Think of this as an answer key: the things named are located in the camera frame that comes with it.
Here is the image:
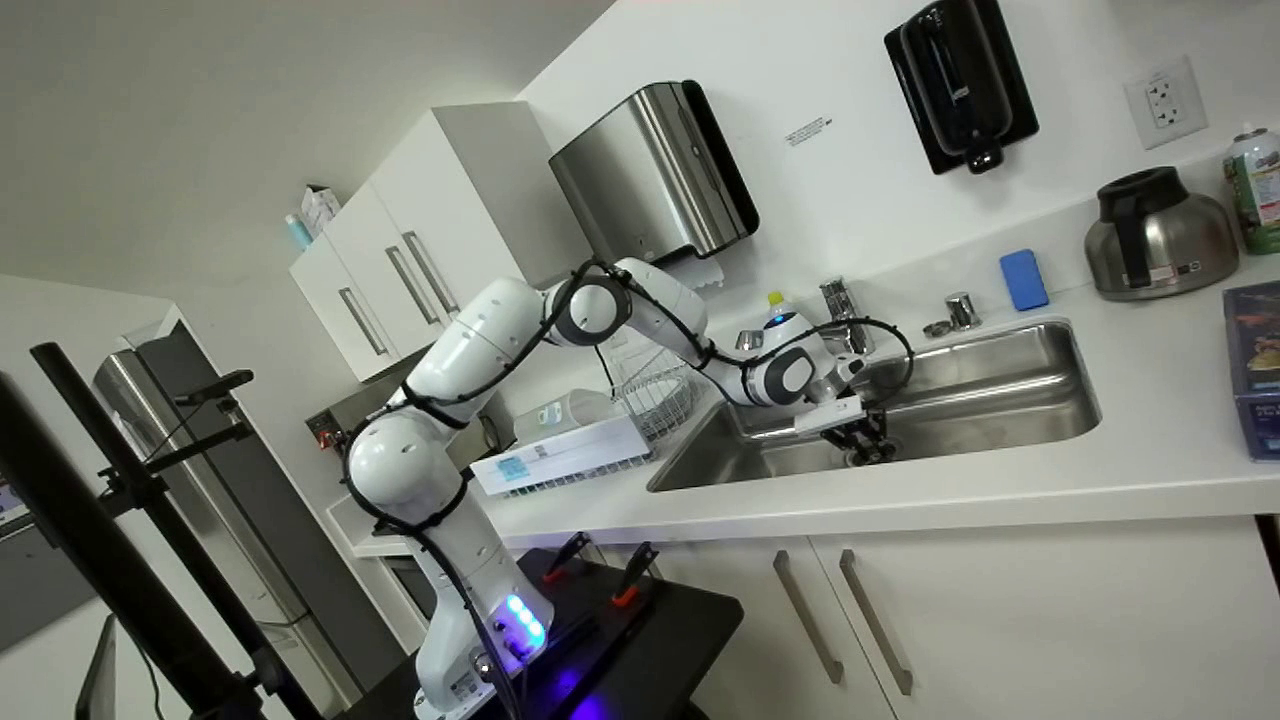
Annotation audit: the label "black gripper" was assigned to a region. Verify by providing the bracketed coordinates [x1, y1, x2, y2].
[828, 355, 905, 469]

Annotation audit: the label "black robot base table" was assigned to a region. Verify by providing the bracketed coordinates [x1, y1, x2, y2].
[333, 543, 750, 720]

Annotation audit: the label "stainless steel sink basin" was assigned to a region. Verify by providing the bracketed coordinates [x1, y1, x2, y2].
[648, 317, 1105, 497]

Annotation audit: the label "chrome sink faucet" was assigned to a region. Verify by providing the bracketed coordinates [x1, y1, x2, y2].
[817, 275, 859, 327]

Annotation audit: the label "dish soap bottle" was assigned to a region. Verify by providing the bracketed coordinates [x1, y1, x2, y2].
[756, 289, 805, 341]

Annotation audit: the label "blue sponge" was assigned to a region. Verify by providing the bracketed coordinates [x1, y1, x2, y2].
[995, 246, 1051, 317]

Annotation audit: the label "white lower counter cabinet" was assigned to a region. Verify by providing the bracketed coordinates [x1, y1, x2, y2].
[358, 513, 1280, 720]

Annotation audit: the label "red black table clamp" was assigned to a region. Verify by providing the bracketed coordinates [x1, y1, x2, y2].
[607, 537, 662, 616]
[536, 532, 593, 592]

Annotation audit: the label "white dish rack drain tray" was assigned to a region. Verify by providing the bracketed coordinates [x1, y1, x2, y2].
[467, 412, 656, 498]

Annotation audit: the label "steel coffee carafe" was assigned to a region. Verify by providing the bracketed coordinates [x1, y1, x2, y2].
[1082, 164, 1244, 302]

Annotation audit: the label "steel paper towel dispenser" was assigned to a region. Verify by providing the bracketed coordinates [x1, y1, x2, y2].
[544, 75, 765, 267]

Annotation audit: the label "blue flat box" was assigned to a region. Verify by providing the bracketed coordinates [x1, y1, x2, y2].
[1221, 275, 1280, 463]

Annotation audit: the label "green spray can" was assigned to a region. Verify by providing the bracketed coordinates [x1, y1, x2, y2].
[1221, 125, 1280, 255]

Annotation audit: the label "bottles atop cabinet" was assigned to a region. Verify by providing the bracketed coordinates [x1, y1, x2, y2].
[279, 178, 345, 255]

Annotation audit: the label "stainless steel refrigerator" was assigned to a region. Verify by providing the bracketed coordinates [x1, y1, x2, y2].
[93, 319, 408, 695]

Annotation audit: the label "steel lower cabinet handle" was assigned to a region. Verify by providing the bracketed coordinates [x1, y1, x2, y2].
[773, 547, 854, 689]
[837, 547, 922, 701]

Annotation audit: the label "steel cabinet handle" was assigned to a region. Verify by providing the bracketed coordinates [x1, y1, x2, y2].
[837, 547, 922, 701]
[773, 547, 854, 689]
[384, 239, 446, 327]
[335, 284, 391, 360]
[399, 229, 465, 317]

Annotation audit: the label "white wire dish rack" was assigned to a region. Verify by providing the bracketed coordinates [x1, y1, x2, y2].
[602, 364, 709, 445]

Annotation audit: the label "black wall soap dispenser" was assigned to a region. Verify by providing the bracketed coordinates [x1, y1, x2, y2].
[880, 0, 1046, 176]

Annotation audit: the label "white wall power outlet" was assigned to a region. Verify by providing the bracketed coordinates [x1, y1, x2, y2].
[1119, 52, 1212, 151]

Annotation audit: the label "steel upper cabinet handle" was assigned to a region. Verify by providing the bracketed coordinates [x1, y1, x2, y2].
[399, 229, 465, 317]
[384, 239, 446, 327]
[335, 284, 391, 360]

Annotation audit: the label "white upper wall cabinet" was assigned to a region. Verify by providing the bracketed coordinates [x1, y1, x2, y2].
[290, 98, 593, 388]

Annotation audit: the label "black camera on stand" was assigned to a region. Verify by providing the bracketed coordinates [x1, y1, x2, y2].
[173, 368, 257, 412]

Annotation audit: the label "black camera stand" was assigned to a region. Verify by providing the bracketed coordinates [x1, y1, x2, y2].
[0, 341, 325, 720]

